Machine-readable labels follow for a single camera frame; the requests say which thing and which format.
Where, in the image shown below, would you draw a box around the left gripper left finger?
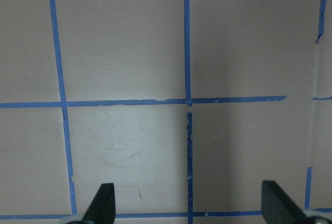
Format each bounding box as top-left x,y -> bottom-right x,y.
80,183 -> 116,224

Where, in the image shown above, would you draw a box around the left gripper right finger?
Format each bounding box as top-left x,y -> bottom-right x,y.
261,180 -> 310,224

